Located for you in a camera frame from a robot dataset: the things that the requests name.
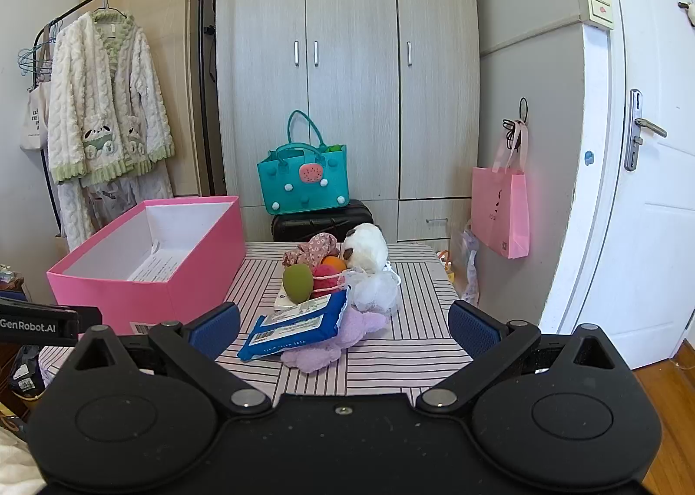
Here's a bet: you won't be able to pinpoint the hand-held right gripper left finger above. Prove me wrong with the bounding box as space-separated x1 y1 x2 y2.
70 302 272 417

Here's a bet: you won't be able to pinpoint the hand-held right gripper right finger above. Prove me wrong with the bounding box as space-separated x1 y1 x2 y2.
415 299 625 417

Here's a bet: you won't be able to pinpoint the blue wipes packet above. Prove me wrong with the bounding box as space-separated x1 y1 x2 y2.
237 289 348 362

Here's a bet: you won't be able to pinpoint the pink cardboard box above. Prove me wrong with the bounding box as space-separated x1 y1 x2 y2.
46 195 246 336

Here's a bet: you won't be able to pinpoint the green makeup sponge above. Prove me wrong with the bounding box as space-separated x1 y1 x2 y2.
282 263 314 304

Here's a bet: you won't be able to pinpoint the white mesh bath pouf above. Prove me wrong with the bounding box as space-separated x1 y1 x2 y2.
347 269 400 316

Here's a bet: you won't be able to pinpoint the purple plush cloth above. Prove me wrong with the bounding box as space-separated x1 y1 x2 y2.
281 306 389 373

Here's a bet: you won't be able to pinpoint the white plush toy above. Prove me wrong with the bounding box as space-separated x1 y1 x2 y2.
341 223 390 274

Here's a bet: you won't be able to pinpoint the clear plastic bag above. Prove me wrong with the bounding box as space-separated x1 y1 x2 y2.
461 223 481 306

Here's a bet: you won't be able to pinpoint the striped tablecloth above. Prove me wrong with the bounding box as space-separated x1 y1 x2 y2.
38 241 476 403

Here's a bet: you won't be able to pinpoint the printed paper sheet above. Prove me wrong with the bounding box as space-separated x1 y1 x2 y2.
127 248 180 283

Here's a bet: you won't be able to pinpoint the pink shopping bag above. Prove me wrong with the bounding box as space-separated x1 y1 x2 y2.
470 120 530 260

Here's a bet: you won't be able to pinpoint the floral scrunchie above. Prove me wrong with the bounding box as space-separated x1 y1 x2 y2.
282 233 340 270

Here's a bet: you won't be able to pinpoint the white fleece pants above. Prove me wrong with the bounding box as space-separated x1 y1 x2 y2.
57 169 175 251

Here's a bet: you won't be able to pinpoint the black suitcase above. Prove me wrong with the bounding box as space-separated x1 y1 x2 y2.
271 199 375 243

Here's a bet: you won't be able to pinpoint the teal felt handbag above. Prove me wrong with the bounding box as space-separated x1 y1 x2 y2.
257 109 351 216

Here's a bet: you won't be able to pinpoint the white door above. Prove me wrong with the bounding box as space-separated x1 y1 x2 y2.
537 0 695 371

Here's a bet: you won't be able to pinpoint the white canvas tote bag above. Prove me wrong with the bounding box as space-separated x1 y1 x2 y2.
20 47 55 151

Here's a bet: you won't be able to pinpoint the light wooden wardrobe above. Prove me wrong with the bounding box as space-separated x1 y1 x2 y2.
213 0 481 244

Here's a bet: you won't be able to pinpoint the white fleece cardigan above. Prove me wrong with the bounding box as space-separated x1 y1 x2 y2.
46 10 175 186

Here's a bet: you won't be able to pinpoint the blue clothes hangers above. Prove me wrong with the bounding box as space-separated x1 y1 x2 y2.
16 47 43 79

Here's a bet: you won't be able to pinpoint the black clothes rack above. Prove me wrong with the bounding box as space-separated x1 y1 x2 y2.
33 0 215 197

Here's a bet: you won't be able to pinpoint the light wooden board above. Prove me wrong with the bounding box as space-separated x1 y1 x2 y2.
80 0 218 197

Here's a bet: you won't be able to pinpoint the beige electrical box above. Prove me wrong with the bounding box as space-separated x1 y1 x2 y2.
576 0 616 30

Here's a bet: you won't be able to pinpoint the black wall hook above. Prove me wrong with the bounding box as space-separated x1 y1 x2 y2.
502 97 530 148

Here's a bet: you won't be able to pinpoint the metal door handle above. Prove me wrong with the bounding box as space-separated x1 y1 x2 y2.
623 89 668 173

